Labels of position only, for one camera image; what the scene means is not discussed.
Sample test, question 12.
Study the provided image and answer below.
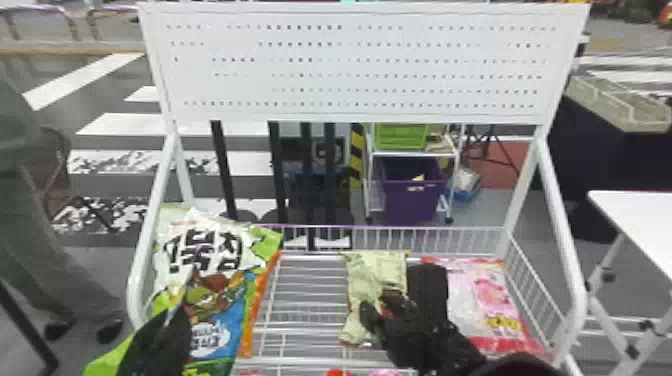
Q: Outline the white wire rack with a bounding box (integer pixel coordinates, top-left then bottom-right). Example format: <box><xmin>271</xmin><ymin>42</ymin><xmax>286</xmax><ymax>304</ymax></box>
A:
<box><xmin>125</xmin><ymin>0</ymin><xmax>592</xmax><ymax>376</ymax></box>

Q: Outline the pink snack packet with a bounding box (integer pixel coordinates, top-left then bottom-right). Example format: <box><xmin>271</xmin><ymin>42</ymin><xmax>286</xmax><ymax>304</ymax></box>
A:
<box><xmin>419</xmin><ymin>255</ymin><xmax>548</xmax><ymax>359</ymax></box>

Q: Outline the person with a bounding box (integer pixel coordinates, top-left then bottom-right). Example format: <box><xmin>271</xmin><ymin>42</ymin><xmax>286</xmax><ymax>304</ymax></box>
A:
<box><xmin>0</xmin><ymin>73</ymin><xmax>127</xmax><ymax>346</ymax></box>

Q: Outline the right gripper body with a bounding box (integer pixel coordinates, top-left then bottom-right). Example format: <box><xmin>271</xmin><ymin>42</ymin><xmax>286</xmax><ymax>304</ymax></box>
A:
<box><xmin>376</xmin><ymin>310</ymin><xmax>459</xmax><ymax>371</ymax></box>

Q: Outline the green cereal bag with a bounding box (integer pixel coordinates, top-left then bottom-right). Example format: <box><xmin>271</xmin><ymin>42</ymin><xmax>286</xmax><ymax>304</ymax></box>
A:
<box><xmin>82</xmin><ymin>203</ymin><xmax>285</xmax><ymax>376</ymax></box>

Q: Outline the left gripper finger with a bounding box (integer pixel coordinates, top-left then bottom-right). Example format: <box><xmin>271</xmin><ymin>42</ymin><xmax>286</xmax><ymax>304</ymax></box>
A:
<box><xmin>116</xmin><ymin>306</ymin><xmax>194</xmax><ymax>376</ymax></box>

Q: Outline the white side table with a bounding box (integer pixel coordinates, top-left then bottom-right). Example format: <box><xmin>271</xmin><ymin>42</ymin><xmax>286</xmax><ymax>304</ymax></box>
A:
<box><xmin>583</xmin><ymin>189</ymin><xmax>672</xmax><ymax>376</ymax></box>

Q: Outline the green basket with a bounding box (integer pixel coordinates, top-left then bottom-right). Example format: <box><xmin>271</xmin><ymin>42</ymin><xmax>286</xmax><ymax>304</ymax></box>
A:
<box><xmin>374</xmin><ymin>123</ymin><xmax>431</xmax><ymax>153</ymax></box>

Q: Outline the white shelf trolley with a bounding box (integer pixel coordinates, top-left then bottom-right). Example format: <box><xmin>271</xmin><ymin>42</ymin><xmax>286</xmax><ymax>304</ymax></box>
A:
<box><xmin>361</xmin><ymin>122</ymin><xmax>467</xmax><ymax>226</ymax></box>

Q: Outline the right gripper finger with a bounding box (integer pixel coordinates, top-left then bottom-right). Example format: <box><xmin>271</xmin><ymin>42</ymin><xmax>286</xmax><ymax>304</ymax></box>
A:
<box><xmin>379</xmin><ymin>289</ymin><xmax>419</xmax><ymax>319</ymax></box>
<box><xmin>358</xmin><ymin>300</ymin><xmax>393</xmax><ymax>344</ymax></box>

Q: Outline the light green snack packet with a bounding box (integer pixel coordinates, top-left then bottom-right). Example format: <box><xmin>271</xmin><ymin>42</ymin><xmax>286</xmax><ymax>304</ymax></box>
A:
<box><xmin>338</xmin><ymin>250</ymin><xmax>410</xmax><ymax>347</ymax></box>

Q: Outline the striped post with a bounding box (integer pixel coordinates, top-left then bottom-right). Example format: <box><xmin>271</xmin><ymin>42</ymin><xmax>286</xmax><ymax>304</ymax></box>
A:
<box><xmin>348</xmin><ymin>123</ymin><xmax>367</xmax><ymax>191</ymax></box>

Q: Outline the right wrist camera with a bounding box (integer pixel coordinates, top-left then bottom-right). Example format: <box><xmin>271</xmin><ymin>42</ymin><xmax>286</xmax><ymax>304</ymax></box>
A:
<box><xmin>406</xmin><ymin>262</ymin><xmax>451</xmax><ymax>323</ymax></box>

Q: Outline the purple crate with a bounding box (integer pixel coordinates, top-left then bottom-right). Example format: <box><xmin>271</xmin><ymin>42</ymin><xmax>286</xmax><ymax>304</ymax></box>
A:
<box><xmin>379</xmin><ymin>156</ymin><xmax>449</xmax><ymax>225</ymax></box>

